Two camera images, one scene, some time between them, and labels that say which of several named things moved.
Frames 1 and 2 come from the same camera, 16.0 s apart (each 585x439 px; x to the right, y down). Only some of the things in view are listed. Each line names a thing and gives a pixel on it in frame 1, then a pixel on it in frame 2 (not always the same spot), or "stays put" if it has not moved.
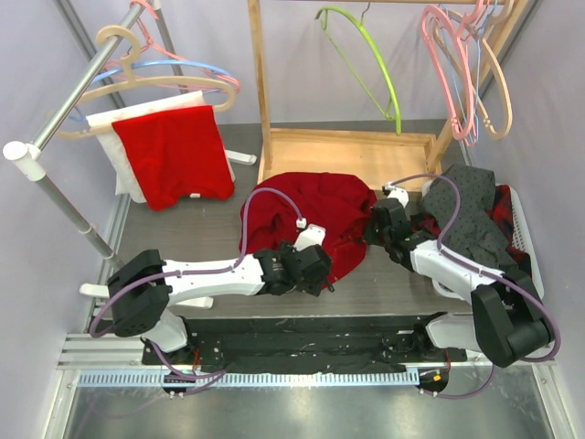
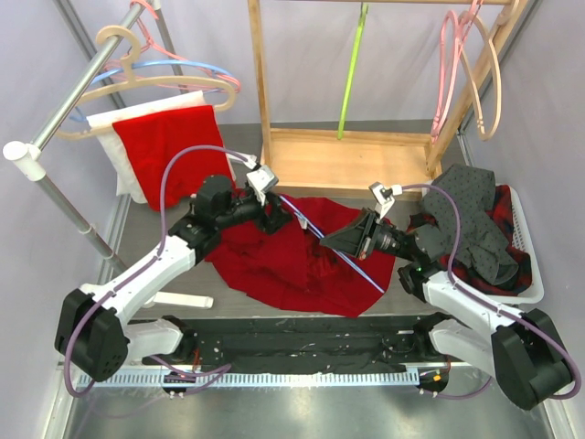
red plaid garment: x=501 y=212 stays put
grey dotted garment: x=473 y=231 stays put
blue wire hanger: x=478 y=71 -> x=306 y=221
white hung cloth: x=101 y=125 stays put
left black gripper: x=313 y=287 -> x=277 y=217
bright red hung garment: x=177 y=155 stays put
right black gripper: x=370 y=238 -> x=357 y=238
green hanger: x=396 y=102 -> x=361 y=21
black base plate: x=289 y=345 stays put
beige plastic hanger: x=482 y=30 -> x=490 y=38
